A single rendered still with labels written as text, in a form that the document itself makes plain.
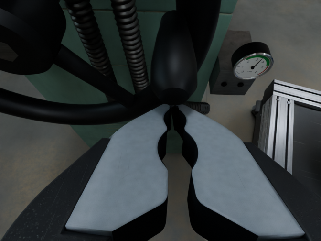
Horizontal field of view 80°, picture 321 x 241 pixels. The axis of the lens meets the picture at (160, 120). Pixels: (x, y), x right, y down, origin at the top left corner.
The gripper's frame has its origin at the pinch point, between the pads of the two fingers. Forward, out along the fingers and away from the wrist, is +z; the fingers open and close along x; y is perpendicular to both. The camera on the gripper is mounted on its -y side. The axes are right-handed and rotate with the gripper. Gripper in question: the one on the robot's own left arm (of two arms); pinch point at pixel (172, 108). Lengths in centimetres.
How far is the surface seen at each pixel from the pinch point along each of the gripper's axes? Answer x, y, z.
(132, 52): -4.3, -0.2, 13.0
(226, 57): 12.2, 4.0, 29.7
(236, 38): 15.1, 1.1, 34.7
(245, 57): 12.4, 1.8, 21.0
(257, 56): 14.2, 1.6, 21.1
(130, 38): -4.3, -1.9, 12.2
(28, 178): -60, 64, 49
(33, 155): -61, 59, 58
